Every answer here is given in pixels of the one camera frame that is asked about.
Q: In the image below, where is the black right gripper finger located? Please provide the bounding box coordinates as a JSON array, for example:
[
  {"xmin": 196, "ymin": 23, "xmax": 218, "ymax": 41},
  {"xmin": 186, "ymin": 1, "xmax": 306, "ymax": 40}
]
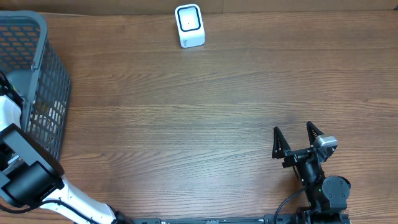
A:
[
  {"xmin": 306, "ymin": 121, "xmax": 324, "ymax": 146},
  {"xmin": 272, "ymin": 126, "xmax": 291, "ymax": 159}
]

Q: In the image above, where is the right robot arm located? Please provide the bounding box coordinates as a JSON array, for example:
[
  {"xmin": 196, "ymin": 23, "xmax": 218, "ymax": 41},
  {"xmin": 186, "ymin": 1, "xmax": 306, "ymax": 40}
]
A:
[{"xmin": 265, "ymin": 121, "xmax": 351, "ymax": 224}]

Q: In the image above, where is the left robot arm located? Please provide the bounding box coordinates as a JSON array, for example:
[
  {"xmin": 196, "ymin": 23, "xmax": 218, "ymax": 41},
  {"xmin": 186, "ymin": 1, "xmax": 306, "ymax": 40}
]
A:
[{"xmin": 1, "ymin": 73, "xmax": 132, "ymax": 223}]

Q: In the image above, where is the white barcode scanner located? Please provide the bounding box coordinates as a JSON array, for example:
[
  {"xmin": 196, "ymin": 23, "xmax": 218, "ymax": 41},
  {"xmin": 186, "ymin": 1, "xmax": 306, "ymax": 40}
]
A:
[{"xmin": 175, "ymin": 4, "xmax": 205, "ymax": 49}]

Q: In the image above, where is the grey plastic mesh basket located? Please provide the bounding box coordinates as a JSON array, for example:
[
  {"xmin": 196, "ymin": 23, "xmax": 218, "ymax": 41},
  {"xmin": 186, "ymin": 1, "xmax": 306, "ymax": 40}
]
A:
[{"xmin": 1, "ymin": 11, "xmax": 72, "ymax": 159}]

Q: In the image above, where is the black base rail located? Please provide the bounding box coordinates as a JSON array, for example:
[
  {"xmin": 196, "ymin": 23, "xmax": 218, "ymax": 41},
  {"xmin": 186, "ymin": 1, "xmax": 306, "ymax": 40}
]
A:
[{"xmin": 131, "ymin": 214, "xmax": 351, "ymax": 224}]

